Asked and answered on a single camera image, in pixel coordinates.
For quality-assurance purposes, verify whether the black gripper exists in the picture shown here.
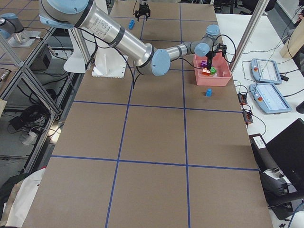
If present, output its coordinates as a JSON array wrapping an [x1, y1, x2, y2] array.
[[206, 44, 227, 70], [133, 2, 151, 21]]

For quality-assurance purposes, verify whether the purple sloped block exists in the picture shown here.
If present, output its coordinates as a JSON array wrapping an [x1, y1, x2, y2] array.
[[200, 60, 208, 68]]

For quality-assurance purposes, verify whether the green two-stud block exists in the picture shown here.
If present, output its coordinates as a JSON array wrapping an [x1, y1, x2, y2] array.
[[210, 67, 217, 75]]

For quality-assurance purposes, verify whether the orange sloped block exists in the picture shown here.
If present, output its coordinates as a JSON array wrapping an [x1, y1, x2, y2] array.
[[202, 68, 211, 76]]

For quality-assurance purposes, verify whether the long blue four-stud block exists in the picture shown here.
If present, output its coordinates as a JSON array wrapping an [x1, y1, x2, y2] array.
[[128, 19, 135, 30]]

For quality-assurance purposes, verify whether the small blue block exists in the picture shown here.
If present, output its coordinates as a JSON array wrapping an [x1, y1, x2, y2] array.
[[205, 88, 212, 97]]

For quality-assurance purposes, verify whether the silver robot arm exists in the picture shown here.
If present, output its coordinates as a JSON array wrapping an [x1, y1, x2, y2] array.
[[39, 0, 225, 76]]

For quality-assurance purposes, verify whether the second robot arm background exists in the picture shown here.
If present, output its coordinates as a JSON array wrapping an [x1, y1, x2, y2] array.
[[0, 13, 41, 48]]

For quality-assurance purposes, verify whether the pink plastic box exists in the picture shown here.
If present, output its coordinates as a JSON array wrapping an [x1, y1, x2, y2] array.
[[193, 53, 232, 86]]

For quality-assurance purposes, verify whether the black usb hub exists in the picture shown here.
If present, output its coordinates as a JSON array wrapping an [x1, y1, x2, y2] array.
[[243, 110, 253, 125], [237, 93, 247, 105]]

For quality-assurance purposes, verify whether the far teach pendant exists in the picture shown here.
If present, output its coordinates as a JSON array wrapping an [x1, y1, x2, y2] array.
[[250, 58, 282, 85]]

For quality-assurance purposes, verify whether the teach pendant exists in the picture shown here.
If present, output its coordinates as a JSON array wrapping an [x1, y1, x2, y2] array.
[[250, 58, 282, 85], [249, 83, 292, 114]]

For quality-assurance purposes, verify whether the near teach pendant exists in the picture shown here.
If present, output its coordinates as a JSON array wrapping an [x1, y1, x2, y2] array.
[[249, 83, 292, 114]]

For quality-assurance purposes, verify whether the white plastic bag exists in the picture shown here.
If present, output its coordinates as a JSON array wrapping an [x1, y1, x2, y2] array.
[[0, 167, 46, 228]]

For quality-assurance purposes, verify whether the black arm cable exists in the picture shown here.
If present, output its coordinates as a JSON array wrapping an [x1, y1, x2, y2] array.
[[78, 27, 143, 90]]

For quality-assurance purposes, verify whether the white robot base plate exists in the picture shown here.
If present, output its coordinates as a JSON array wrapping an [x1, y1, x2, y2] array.
[[92, 54, 128, 78]]

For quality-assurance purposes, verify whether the aluminium frame post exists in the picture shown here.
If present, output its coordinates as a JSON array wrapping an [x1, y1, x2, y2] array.
[[229, 0, 270, 73]]

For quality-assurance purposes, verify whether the aluminium frame rack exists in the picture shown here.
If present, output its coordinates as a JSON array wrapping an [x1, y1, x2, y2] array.
[[0, 25, 82, 179]]

